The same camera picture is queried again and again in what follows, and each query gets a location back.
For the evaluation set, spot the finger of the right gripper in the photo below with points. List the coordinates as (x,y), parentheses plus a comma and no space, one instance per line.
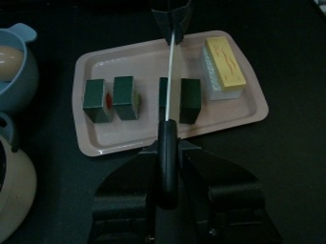
(182,19)
(164,20)

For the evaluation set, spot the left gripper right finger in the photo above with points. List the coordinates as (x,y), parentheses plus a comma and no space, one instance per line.
(225,190)

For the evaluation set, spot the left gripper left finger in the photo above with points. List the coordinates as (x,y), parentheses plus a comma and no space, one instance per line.
(124,190)

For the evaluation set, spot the dark green sushi roll piece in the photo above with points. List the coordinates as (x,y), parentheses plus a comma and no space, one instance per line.
(162,95)
(94,95)
(190,98)
(124,95)

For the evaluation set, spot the yellow egg sushi toy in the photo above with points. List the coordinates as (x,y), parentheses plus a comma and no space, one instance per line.
(225,63)

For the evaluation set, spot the pink plastic tray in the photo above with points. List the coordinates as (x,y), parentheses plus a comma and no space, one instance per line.
(128,63)

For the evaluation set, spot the cream pot with black inside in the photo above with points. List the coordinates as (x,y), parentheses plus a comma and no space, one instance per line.
(17,184)

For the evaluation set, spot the blue toy pot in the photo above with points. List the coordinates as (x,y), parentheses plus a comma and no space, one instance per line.
(26,84)

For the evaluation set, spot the beige toy egg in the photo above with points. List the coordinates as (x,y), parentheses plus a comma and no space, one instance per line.
(9,63)

